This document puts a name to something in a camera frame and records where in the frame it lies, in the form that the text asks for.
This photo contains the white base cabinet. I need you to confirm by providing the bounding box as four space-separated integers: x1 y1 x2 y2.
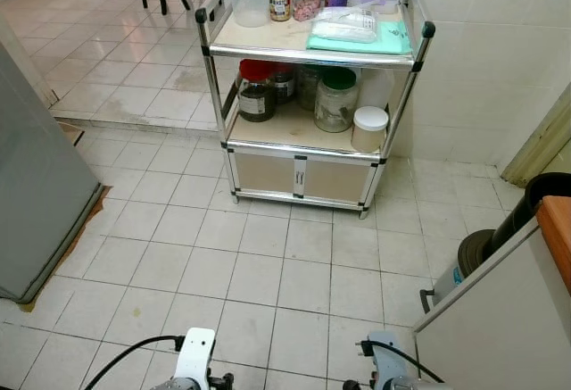
413 220 571 390

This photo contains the aluminium shelf cart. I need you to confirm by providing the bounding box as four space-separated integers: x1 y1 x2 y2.
195 0 436 220

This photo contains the white lid beige jar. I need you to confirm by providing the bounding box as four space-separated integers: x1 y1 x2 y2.
352 106 390 154

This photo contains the black rubbish bin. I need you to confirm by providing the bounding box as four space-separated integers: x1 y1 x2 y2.
489 172 571 255

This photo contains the green lid glass jar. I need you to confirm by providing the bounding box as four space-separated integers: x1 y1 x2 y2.
314 68 360 134

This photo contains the red lid glass jar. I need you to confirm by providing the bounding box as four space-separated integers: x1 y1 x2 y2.
237 60 277 123

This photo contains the white plastic container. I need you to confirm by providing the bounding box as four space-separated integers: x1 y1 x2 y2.
357 69 395 110

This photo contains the plain glass jar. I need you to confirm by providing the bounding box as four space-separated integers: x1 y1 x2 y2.
297 64 322 112

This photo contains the teal cloth mat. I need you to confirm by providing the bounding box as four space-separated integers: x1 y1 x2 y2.
306 21 413 56

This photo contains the clear plastic bag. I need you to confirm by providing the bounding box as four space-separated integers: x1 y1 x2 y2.
312 6 379 44

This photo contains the clear plastic tub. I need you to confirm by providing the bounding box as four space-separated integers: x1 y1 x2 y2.
225 0 273 28

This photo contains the small yellow lid jar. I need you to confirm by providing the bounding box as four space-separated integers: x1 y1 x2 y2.
269 0 293 22

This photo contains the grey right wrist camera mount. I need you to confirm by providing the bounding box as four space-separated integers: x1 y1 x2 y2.
366 332 408 390

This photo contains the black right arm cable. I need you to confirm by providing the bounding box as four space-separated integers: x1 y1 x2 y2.
360 340 444 384

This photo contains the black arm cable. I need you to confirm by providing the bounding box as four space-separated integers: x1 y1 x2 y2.
85 336 185 390
360 340 444 384

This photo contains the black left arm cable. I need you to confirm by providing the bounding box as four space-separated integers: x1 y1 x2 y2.
85 336 185 390

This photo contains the yellow door frame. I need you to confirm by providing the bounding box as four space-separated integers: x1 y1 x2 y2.
500 87 571 187

